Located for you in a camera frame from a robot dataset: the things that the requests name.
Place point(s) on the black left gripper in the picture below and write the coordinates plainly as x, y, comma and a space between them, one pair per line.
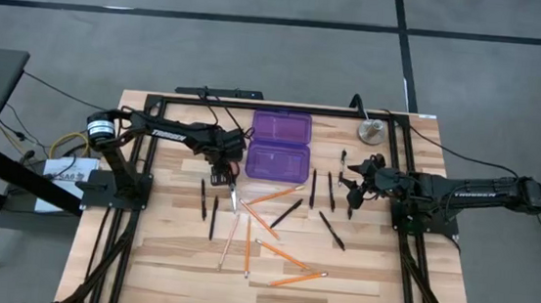
229, 148

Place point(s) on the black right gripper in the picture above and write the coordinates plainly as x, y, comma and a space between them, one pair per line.
383, 178

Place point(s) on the clear pen black grip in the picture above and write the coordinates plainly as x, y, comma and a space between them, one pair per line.
342, 167

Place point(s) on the purple plastic supply box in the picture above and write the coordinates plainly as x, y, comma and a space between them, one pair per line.
276, 164

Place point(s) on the orange pencil yellow eraser cap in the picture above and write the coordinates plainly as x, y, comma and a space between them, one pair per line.
276, 195

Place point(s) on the natural wood pencil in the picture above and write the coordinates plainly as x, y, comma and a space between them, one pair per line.
228, 242

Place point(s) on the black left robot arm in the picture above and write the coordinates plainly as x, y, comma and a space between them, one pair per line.
164, 132

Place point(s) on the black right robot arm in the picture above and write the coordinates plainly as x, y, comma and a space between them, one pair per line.
468, 191

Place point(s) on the white label box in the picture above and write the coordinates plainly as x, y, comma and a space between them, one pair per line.
64, 177

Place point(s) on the black mounting bar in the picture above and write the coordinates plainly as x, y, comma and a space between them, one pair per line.
226, 92

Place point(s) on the black aluminium table frame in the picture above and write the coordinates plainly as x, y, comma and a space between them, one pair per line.
279, 107

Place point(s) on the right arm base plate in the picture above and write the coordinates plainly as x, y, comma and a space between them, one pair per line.
445, 225

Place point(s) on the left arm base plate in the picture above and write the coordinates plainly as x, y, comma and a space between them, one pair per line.
100, 190

